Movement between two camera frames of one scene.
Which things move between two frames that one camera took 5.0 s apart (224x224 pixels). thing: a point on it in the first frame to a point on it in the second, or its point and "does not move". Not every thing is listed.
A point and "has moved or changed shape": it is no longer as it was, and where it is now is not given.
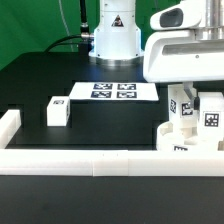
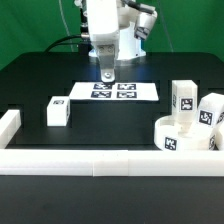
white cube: x=58 y=111 does not move
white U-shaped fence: x=100 y=163 does not move
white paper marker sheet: x=114 y=91 does not move
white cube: x=211 y=116 has moved or changed shape
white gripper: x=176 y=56 to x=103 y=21
